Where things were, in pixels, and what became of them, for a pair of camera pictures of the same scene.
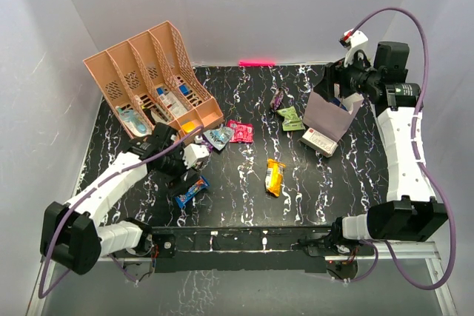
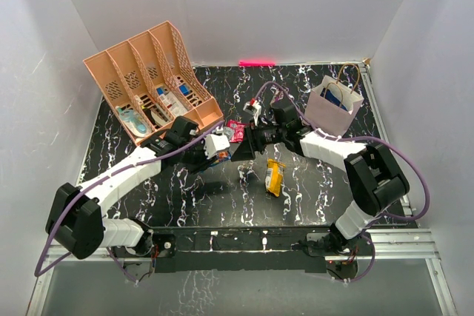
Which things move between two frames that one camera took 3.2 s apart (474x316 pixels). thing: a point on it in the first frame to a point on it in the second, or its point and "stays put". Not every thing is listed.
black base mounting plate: x=232 y=249 stays put
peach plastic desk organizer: x=149 y=80 stays put
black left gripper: x=177 y=186 to x=203 y=164
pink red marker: x=255 y=63 stays put
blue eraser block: x=185 y=89 stays put
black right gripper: x=326 y=88 to x=246 y=151
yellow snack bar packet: x=274 y=176 stays put
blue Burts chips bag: x=337 y=102 stays put
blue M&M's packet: x=197 y=187 to x=224 y=155
